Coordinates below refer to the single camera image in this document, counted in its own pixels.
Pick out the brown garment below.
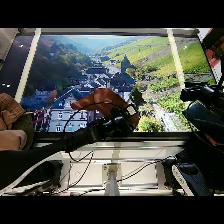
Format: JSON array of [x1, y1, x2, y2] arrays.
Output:
[[0, 92, 27, 132], [70, 87, 140, 128]]

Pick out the dark green garment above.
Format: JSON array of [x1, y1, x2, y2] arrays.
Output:
[[12, 111, 36, 150]]

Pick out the silver frame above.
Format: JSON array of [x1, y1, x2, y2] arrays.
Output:
[[0, 131, 224, 197]]

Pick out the beige garment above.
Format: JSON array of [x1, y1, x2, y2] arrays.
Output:
[[0, 128, 28, 152]]

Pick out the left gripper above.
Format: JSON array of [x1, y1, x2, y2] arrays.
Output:
[[109, 103, 140, 134]]

